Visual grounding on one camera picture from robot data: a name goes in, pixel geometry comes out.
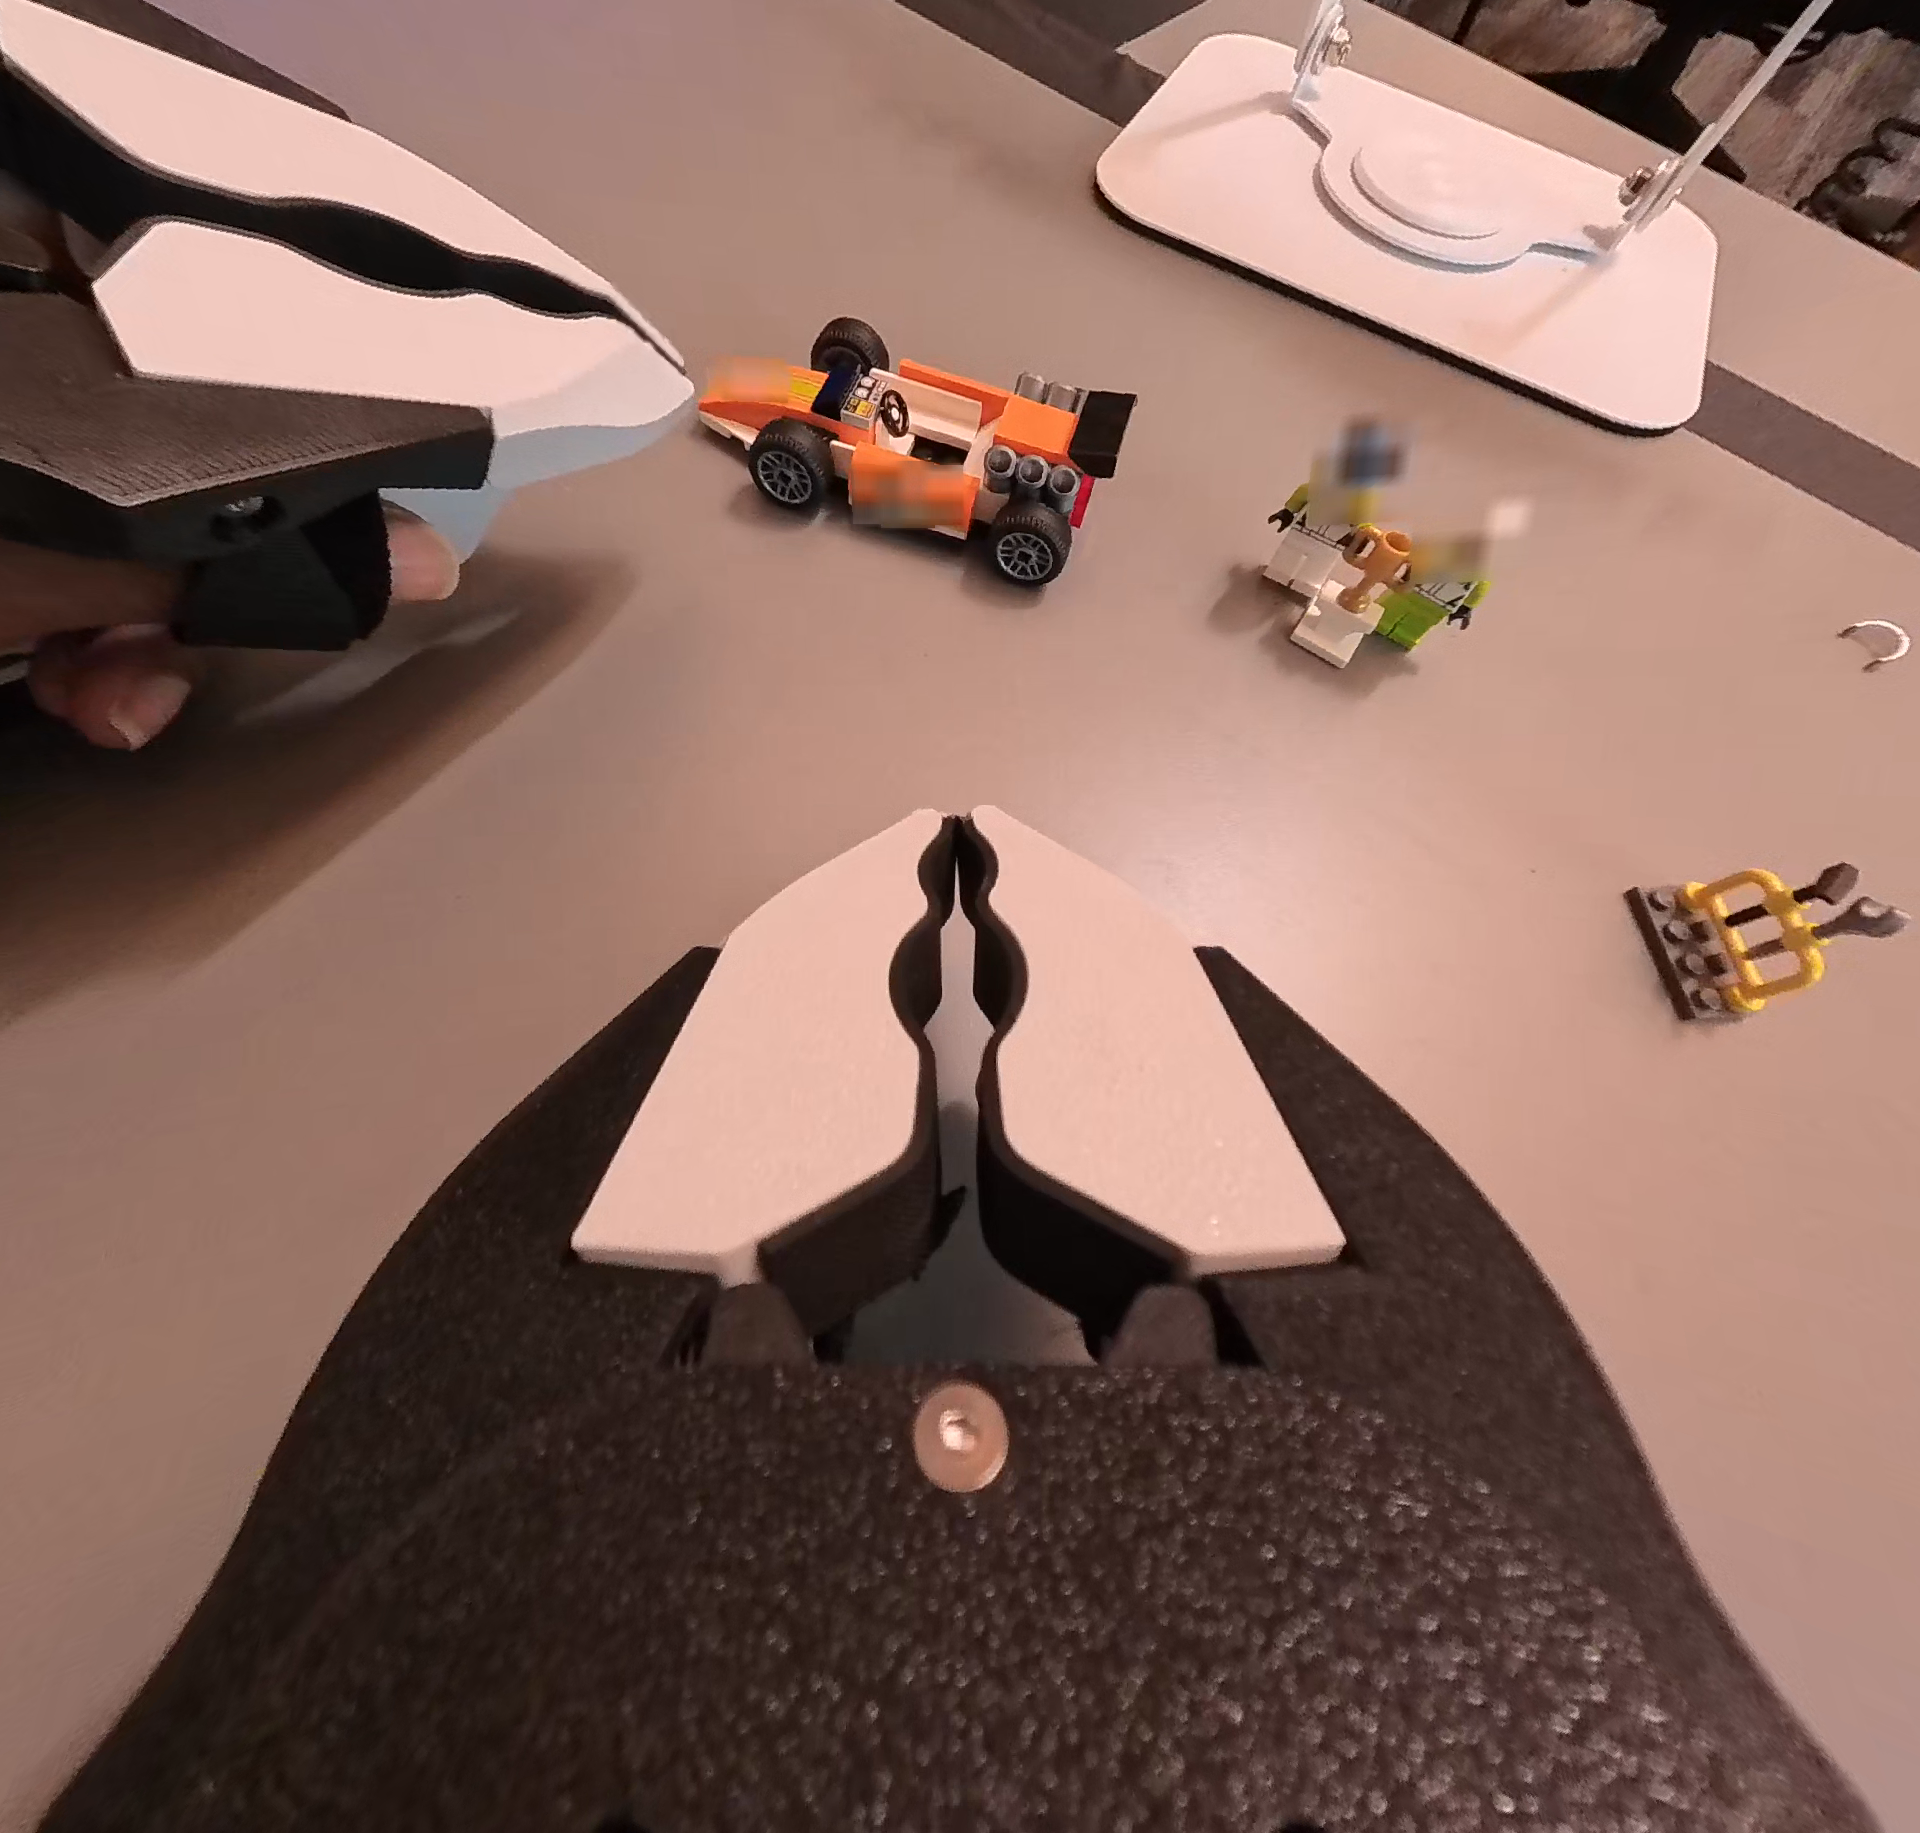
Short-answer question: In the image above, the orange lego race car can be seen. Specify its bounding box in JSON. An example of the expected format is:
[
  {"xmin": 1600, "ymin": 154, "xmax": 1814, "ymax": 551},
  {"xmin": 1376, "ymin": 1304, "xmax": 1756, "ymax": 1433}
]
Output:
[{"xmin": 696, "ymin": 314, "xmax": 1141, "ymax": 595}]

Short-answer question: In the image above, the lime white lego minifigure torso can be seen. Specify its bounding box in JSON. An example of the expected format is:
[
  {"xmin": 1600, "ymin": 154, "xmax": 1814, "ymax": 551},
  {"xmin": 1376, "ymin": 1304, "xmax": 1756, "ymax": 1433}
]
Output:
[{"xmin": 1290, "ymin": 559, "xmax": 1493, "ymax": 666}]

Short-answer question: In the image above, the dark grey lego plate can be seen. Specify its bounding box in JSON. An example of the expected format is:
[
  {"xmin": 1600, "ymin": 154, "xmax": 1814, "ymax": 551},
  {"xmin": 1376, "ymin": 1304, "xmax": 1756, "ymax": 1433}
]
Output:
[{"xmin": 1627, "ymin": 879, "xmax": 1778, "ymax": 1030}]

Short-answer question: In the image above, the person's left hand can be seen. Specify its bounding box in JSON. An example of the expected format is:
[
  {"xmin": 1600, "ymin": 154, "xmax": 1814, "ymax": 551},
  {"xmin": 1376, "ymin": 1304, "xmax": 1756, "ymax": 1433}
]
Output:
[{"xmin": 0, "ymin": 522, "xmax": 470, "ymax": 760}]

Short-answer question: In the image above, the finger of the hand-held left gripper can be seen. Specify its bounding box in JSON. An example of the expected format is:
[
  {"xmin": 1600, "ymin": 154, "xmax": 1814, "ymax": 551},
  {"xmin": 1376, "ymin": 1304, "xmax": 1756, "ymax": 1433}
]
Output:
[
  {"xmin": 0, "ymin": 0, "xmax": 685, "ymax": 335},
  {"xmin": 89, "ymin": 215, "xmax": 699, "ymax": 559}
]

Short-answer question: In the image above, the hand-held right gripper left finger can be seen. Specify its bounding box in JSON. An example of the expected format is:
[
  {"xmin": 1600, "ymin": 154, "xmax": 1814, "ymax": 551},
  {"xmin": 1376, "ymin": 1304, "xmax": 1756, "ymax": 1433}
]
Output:
[{"xmin": 569, "ymin": 808, "xmax": 980, "ymax": 1342}]

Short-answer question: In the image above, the yellow lego hand truck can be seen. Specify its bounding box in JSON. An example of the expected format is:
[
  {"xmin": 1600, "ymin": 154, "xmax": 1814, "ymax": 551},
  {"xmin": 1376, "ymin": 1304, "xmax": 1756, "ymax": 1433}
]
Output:
[{"xmin": 1676, "ymin": 864, "xmax": 1834, "ymax": 999}]

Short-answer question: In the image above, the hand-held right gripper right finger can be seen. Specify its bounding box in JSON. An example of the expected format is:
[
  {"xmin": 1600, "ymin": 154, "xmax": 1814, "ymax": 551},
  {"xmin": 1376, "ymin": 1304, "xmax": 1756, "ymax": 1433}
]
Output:
[{"xmin": 966, "ymin": 802, "xmax": 1350, "ymax": 1342}]

